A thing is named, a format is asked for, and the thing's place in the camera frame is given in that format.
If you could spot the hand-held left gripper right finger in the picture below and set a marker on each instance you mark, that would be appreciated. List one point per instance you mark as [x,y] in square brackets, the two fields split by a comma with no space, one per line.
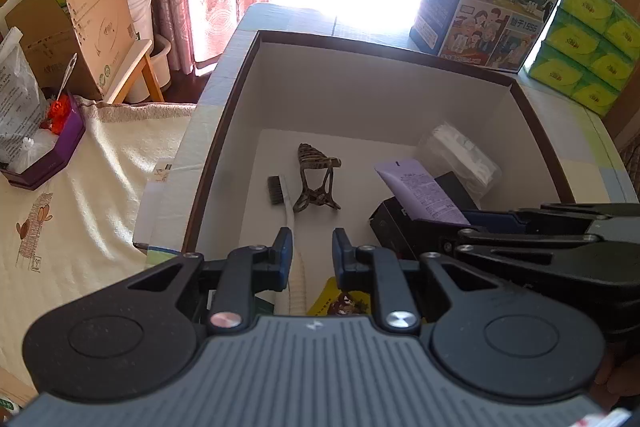
[341,252]

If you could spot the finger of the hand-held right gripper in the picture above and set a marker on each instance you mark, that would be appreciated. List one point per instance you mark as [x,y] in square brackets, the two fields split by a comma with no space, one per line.
[565,264]
[560,217]

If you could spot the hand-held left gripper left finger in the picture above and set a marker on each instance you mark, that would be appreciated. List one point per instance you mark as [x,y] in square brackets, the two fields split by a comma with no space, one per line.
[286,249]

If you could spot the white toothbrush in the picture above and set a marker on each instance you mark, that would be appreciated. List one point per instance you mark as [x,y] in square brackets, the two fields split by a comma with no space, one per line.
[290,217]

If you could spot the yellow snack packet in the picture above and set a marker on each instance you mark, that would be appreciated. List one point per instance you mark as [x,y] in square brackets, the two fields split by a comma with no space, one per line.
[330,302]

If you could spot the black product box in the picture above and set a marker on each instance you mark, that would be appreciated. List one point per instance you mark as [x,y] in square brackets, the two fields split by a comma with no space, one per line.
[395,227]

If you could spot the brown striped hair claw clip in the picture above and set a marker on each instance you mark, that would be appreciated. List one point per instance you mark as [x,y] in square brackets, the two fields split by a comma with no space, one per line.
[315,182]

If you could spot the purple cosmetic tube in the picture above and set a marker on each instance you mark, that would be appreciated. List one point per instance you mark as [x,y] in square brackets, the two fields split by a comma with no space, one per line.
[420,192]

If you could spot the clear plastic cup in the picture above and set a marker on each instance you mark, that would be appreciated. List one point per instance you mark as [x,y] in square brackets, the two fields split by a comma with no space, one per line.
[465,157]

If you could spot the brown cardboard storage box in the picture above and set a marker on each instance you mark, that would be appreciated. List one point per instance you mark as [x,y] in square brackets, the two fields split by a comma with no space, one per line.
[360,107]

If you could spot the person's right hand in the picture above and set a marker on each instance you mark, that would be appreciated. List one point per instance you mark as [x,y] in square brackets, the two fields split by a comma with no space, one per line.
[622,382]

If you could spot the brown quilted chair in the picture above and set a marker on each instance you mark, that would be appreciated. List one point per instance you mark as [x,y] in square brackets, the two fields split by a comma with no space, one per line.
[631,162]

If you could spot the stack of green tissue packs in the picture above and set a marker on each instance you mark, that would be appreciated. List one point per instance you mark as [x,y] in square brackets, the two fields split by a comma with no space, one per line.
[585,52]

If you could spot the cream printed blanket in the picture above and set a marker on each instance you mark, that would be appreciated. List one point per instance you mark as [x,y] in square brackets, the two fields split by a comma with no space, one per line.
[90,217]

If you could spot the wooden stool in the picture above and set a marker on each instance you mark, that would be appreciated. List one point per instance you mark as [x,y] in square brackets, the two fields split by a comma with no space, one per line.
[137,67]

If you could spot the purple hexagonal box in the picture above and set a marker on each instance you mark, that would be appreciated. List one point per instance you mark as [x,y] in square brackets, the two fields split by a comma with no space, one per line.
[50,157]

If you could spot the red candy wrapper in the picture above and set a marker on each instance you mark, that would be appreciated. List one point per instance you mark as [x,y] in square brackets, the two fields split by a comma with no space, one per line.
[59,114]

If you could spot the white plastic bucket stack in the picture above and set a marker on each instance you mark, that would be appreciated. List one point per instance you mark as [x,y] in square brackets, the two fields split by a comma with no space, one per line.
[145,17]

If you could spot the clear plastic spoon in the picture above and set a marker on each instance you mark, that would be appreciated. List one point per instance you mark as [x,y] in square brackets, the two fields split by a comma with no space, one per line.
[66,77]

